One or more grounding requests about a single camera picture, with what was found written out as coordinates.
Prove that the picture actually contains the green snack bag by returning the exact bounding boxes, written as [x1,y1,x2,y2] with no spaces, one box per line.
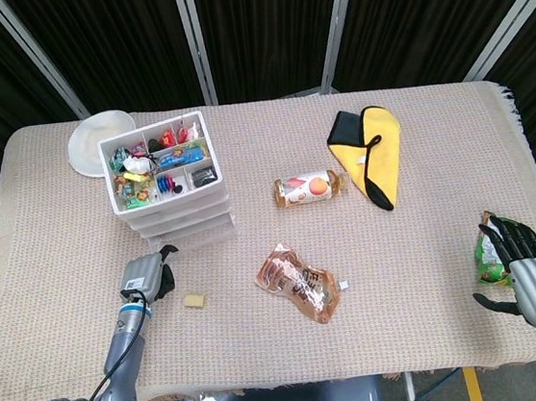
[468,205,536,289]

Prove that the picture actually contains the brown spouted refill pouch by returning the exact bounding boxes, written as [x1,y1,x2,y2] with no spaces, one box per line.
[250,236,354,333]

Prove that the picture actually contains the peach tea bottle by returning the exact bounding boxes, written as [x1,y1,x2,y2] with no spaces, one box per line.
[271,165,354,210]

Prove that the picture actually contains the metal table leg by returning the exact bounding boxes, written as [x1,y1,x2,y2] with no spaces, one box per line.
[402,370,419,401]

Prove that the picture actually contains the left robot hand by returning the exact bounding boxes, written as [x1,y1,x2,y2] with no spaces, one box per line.
[114,242,186,308]

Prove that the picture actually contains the shiny foil candy packet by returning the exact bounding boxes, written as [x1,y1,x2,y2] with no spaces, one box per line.
[122,186,153,211]

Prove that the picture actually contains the blue and pink discs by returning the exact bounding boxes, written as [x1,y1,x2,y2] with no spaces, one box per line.
[155,172,178,195]

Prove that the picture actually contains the white drawer organizer with items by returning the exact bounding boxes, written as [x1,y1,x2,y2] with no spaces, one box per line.
[93,107,242,257]

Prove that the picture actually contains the blue floor cable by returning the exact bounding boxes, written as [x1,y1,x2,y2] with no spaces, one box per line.
[420,366,466,400]

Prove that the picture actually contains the beige woven tablecloth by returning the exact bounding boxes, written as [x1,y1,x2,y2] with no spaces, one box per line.
[0,65,536,401]

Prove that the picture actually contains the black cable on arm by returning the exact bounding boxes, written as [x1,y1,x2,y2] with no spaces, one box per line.
[62,290,159,401]

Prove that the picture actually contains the yellow and black cloth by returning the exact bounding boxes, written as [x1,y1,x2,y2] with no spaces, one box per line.
[322,102,411,217]

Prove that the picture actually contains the white plate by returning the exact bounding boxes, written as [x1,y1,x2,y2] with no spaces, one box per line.
[63,107,140,182]

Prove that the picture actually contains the yellow eraser block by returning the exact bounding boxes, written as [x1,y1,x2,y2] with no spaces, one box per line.
[182,290,210,312]

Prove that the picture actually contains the dark grey metal part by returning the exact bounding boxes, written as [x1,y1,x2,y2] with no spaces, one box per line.
[189,164,219,188]

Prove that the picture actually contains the white plastic storage drawer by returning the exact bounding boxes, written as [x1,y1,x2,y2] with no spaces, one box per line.
[120,192,233,226]

